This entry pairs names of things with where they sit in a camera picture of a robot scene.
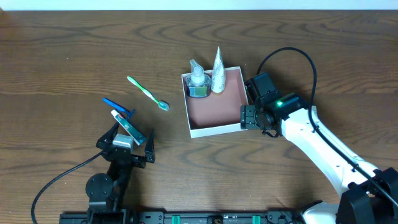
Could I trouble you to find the white box with brown interior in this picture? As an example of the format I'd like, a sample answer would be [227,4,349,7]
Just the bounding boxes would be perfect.
[181,67,248,138]

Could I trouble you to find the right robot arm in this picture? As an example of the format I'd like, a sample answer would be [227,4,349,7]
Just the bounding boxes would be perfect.
[241,73,397,223]

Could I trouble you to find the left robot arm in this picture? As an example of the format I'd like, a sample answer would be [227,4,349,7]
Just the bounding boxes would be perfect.
[84,123,155,224]

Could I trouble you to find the blue razor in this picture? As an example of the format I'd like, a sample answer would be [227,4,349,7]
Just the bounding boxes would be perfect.
[103,98,135,120]

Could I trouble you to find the white lotion tube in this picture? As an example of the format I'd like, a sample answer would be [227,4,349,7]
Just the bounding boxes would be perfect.
[211,47,226,94]

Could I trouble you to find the clear soap pump bottle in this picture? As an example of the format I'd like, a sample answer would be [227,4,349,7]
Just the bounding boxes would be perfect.
[185,59,211,98]

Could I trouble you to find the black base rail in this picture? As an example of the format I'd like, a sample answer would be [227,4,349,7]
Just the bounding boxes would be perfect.
[59,210,304,224]

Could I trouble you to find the white green toothpaste tube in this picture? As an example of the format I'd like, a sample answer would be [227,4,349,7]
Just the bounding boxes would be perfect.
[111,110,146,145]

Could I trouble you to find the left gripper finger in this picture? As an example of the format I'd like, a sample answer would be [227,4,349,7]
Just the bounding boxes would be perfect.
[144,130,155,163]
[96,122,119,149]

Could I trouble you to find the green toothbrush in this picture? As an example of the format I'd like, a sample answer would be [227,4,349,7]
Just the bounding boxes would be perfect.
[127,76,170,111]

